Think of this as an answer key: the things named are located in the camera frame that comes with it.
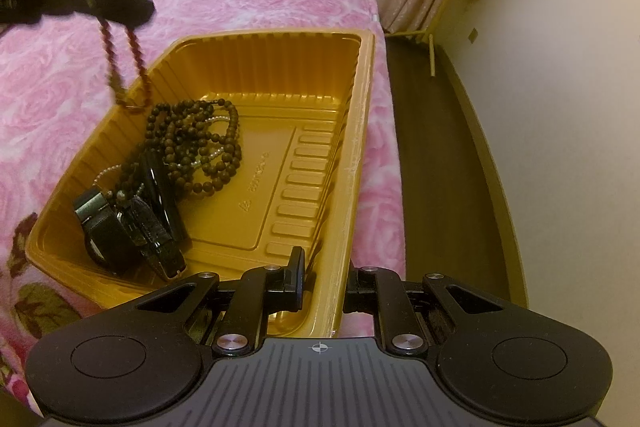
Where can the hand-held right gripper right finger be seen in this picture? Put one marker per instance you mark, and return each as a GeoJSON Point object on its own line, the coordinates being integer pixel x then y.
{"type": "Point", "coordinates": [357, 292]}

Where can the small brown wall socket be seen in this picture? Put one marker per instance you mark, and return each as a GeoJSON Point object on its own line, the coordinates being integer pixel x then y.
{"type": "Point", "coordinates": [472, 36]}

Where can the wooden stick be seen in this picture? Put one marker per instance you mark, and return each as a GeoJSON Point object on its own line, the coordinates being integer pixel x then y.
{"type": "Point", "coordinates": [432, 54]}

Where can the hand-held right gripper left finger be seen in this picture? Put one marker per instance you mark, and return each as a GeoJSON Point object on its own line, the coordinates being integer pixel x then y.
{"type": "Point", "coordinates": [292, 282]}

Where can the yellow plastic tray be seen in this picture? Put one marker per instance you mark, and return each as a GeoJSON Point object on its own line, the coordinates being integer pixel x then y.
{"type": "Point", "coordinates": [280, 117]}

